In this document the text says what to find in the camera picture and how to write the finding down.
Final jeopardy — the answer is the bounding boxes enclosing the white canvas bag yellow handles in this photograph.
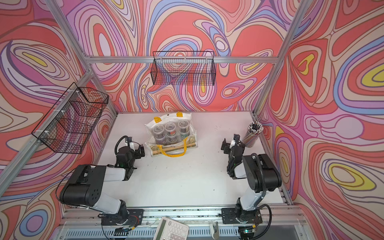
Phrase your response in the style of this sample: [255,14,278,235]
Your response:
[145,112,198,158]

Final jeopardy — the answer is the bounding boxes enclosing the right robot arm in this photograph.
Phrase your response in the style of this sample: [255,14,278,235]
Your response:
[221,134,282,226]

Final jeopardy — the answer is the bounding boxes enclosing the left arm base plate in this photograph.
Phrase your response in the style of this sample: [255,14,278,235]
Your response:
[101,209,144,227]

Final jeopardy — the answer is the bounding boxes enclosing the back wire basket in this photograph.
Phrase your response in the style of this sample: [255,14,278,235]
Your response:
[151,50,217,86]

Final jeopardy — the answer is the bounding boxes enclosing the seed jar removed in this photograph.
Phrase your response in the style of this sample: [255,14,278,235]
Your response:
[165,122,178,144]
[178,120,190,140]

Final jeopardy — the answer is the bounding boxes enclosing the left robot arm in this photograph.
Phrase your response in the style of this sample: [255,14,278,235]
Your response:
[58,136,145,229]

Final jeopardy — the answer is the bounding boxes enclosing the seed jar purple label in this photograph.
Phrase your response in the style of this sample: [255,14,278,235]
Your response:
[152,125,167,145]

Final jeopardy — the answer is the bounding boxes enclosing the white clip at front rail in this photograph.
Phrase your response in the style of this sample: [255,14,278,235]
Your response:
[209,222,220,240]

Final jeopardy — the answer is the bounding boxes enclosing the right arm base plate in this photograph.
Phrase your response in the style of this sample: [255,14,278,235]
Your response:
[221,208,263,225]

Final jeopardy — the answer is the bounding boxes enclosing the white calculator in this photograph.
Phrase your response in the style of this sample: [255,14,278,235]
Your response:
[153,217,189,240]

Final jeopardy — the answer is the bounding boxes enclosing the pencil holder with pencils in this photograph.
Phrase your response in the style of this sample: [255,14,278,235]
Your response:
[242,121,264,148]

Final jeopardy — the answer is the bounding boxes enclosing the left wire basket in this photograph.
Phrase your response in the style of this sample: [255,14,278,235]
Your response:
[32,83,109,154]

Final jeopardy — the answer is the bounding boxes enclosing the wire basket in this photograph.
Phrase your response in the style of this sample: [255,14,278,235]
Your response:
[32,83,109,154]
[151,50,217,86]

